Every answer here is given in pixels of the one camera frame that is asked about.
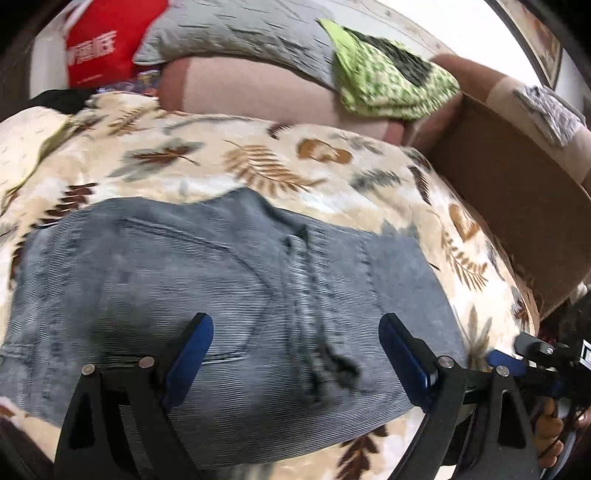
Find black cloth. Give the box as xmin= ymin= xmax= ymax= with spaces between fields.
xmin=30 ymin=89 xmax=100 ymax=114

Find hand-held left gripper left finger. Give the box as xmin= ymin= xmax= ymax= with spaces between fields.
xmin=54 ymin=313 xmax=214 ymax=480

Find light grey crumpled cloth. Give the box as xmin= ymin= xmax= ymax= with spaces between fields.
xmin=512 ymin=85 xmax=587 ymax=146

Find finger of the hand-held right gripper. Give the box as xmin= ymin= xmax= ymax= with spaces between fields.
xmin=515 ymin=335 xmax=571 ymax=365
xmin=489 ymin=350 xmax=564 ymax=393

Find blue denim pants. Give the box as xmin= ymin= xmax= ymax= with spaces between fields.
xmin=0 ymin=188 xmax=469 ymax=435

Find person's right hand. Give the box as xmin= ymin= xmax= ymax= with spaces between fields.
xmin=531 ymin=401 xmax=567 ymax=468

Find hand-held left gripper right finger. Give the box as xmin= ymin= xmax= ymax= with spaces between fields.
xmin=378 ymin=313 xmax=541 ymax=480

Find colourful printed cloth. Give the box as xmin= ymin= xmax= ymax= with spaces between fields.
xmin=99 ymin=69 xmax=162 ymax=95

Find green patterned quilt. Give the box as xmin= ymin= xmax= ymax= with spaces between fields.
xmin=318 ymin=18 xmax=462 ymax=123

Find cream speckled sheet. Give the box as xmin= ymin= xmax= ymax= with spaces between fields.
xmin=0 ymin=110 xmax=72 ymax=197

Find grey quilted pillow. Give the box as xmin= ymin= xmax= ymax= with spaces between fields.
xmin=133 ymin=0 xmax=342 ymax=90

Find framed wall picture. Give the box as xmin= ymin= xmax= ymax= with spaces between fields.
xmin=501 ymin=0 xmax=564 ymax=88

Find cream leaf-print blanket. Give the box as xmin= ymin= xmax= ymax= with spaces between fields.
xmin=0 ymin=90 xmax=541 ymax=480

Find red shopping bag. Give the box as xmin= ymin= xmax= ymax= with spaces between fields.
xmin=65 ymin=0 xmax=169 ymax=88

